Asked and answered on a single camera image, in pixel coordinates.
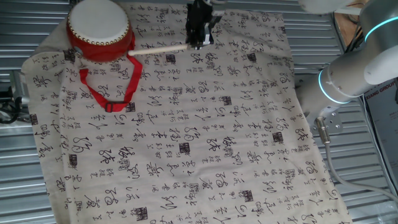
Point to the red drum with white head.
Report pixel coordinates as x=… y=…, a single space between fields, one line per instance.
x=99 y=25

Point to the light wooden drumstick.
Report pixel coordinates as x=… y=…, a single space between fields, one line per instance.
x=158 y=49

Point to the white printed cardboard box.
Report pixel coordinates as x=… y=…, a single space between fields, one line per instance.
x=382 y=124

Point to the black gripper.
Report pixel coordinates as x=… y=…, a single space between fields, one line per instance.
x=199 y=17

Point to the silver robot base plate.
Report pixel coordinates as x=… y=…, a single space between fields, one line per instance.
x=334 y=121

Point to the beige calligraphy print cloth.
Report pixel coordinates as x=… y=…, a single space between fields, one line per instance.
x=186 y=155

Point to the small grey white box device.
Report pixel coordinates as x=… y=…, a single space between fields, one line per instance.
x=21 y=88

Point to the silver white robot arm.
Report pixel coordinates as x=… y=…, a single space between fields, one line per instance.
x=357 y=74

